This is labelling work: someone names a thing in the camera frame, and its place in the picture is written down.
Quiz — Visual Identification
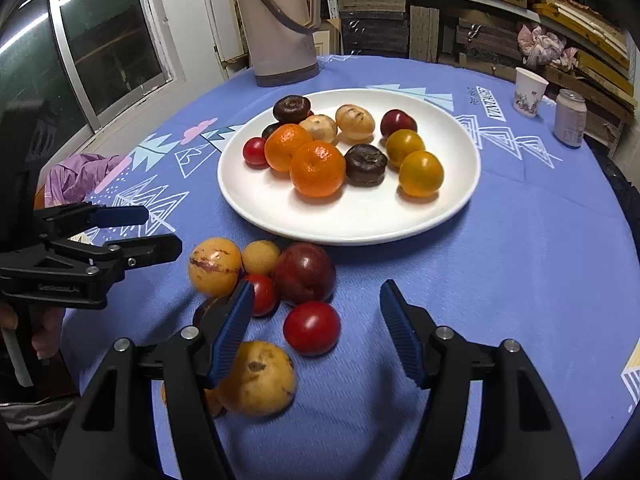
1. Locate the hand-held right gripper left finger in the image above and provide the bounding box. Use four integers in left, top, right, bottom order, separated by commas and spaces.
52, 280, 256, 480

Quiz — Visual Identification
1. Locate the greenish yellow cherry tomato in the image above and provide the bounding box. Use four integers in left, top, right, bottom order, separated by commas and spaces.
385, 129, 427, 170

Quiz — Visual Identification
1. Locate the person's dark jacket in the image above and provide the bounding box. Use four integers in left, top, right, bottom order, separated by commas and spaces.
0, 310, 86, 480

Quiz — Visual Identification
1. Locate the pink crumpled cloth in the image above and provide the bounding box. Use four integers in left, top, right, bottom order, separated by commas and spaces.
516, 23, 579, 71

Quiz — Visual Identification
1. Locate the sliding glass window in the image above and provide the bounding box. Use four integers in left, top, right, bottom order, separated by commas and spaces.
0, 0, 176, 171

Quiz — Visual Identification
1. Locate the beige thermos jug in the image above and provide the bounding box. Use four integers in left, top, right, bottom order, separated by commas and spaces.
231, 0, 322, 88

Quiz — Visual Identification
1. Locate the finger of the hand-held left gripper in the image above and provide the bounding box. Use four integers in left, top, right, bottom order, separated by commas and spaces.
47, 233, 183, 281
32, 202, 150, 241

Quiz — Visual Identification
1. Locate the blue printed tablecloth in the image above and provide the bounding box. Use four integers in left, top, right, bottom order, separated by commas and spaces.
44, 55, 640, 480

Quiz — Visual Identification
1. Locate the grey drink can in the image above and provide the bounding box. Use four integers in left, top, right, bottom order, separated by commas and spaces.
553, 88, 587, 149

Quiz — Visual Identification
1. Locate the white oval plate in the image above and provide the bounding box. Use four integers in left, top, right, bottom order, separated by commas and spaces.
216, 88, 482, 246

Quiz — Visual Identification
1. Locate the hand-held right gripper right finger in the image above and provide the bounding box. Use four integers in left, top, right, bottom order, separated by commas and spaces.
379, 280, 583, 480

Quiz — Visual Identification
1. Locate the lilac cloth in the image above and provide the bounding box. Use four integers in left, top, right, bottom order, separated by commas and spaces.
44, 153, 133, 209

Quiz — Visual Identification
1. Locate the person's left hand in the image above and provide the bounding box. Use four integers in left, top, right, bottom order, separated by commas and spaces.
0, 302, 67, 361

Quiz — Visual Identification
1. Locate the patterned paper cup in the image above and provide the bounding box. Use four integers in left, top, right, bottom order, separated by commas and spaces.
513, 67, 550, 119

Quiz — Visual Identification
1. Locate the small yellow pepino melon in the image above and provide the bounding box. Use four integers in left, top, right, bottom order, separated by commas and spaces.
241, 240, 282, 276

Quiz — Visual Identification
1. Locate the large speckled pepino melon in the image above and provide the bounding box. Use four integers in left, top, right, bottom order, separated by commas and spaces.
188, 237, 244, 298

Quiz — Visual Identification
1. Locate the small orange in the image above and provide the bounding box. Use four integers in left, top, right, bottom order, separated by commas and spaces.
264, 123, 315, 173

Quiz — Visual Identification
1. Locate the framed wooden panel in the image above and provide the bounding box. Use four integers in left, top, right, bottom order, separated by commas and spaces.
314, 17, 342, 57

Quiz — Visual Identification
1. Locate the large orange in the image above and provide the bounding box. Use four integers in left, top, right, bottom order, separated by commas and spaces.
289, 140, 347, 198

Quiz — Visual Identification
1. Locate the dark red plum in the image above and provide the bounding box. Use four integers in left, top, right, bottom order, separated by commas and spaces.
271, 241, 336, 306
380, 108, 418, 138

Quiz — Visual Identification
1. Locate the brown striped pepino melon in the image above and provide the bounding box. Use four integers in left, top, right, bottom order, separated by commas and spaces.
335, 104, 376, 142

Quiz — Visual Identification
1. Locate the large yellow pepino melon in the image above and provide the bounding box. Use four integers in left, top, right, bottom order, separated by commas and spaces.
215, 340, 297, 418

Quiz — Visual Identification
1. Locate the red cherry tomato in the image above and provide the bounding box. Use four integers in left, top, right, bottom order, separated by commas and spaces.
243, 137, 269, 167
283, 301, 342, 357
242, 273, 279, 317

